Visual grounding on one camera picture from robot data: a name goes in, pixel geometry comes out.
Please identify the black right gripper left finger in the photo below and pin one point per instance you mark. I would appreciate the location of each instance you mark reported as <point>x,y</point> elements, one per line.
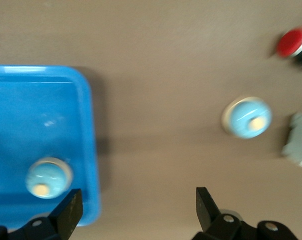
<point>65,215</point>

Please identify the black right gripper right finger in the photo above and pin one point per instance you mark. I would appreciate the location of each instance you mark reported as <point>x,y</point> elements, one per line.
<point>210,220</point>

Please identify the light blue desk bell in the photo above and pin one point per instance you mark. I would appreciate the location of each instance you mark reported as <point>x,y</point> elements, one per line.
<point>46,177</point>
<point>247,117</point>

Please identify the blue plastic tray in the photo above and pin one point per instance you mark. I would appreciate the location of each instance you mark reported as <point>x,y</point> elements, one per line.
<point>40,112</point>

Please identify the white red circuit breaker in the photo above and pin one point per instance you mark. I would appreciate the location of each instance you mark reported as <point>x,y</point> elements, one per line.
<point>301,140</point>

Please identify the red mushroom push button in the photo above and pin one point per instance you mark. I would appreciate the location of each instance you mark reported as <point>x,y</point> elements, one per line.
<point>291,42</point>

